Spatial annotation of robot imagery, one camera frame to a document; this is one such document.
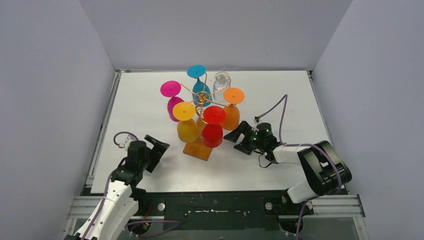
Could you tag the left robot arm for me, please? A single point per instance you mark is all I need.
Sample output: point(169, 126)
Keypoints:
point(122, 198)

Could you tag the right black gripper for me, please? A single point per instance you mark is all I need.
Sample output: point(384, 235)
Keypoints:
point(244, 128)

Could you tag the magenta wine glass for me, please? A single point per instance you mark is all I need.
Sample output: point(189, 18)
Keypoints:
point(171, 89)

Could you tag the gold wire rack wooden base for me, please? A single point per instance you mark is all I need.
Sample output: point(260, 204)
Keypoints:
point(201, 99)

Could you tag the blue wine glass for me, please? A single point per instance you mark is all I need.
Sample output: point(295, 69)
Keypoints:
point(197, 71)

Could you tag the orange wine glass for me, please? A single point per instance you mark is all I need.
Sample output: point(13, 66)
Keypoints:
point(232, 96)

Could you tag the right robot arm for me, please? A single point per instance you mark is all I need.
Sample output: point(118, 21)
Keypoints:
point(324, 169)

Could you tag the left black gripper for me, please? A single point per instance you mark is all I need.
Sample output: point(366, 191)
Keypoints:
point(151, 151)

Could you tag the clear patterned wine glass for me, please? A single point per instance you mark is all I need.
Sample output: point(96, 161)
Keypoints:
point(221, 83)

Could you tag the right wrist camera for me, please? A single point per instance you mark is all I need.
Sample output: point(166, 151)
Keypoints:
point(257, 120)

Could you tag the yellow wine glass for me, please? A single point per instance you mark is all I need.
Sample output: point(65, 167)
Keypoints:
point(187, 128)

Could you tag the red wine glass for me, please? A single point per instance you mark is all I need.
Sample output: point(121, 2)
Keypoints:
point(212, 133)

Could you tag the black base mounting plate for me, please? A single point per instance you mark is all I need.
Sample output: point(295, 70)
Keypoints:
point(239, 210)

